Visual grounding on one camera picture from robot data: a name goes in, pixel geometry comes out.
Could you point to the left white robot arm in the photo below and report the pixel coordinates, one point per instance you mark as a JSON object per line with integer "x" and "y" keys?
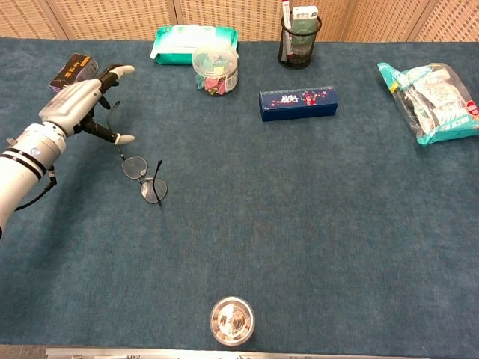
{"x": 22, "y": 172}

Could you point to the green white small box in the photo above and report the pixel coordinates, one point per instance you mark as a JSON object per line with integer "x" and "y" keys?
{"x": 305, "y": 22}

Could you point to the aluminium table edge rail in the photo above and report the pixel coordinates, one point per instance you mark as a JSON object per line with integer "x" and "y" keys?
{"x": 224, "y": 353}

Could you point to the black mesh pen holder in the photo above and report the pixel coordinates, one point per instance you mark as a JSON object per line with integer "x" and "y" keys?
{"x": 299, "y": 60}

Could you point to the green white wet wipes pack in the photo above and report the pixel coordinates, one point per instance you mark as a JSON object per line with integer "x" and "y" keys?
{"x": 179, "y": 43}

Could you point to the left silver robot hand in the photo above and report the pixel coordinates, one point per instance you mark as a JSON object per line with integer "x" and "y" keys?
{"x": 71, "y": 106}

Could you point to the long blue printed box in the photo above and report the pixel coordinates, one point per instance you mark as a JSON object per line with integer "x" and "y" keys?
{"x": 299, "y": 104}

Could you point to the teal clear snack bag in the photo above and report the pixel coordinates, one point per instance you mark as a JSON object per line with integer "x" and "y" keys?
{"x": 434, "y": 101}

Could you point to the round clear jar silver lid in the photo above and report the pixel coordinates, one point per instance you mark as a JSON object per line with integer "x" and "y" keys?
{"x": 232, "y": 321}

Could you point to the woven wicker folding screen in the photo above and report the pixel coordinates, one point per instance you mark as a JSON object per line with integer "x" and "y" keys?
{"x": 112, "y": 18}

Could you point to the thin black framed eyeglasses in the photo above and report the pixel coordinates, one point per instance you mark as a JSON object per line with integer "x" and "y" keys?
{"x": 134, "y": 167}

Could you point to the black box with gold text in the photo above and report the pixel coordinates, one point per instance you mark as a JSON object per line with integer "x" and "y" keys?
{"x": 76, "y": 71}

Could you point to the red white tube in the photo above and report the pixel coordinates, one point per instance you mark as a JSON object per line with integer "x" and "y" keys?
{"x": 286, "y": 15}

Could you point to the clear jar of colourful clips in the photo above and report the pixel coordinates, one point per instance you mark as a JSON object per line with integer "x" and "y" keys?
{"x": 216, "y": 73}

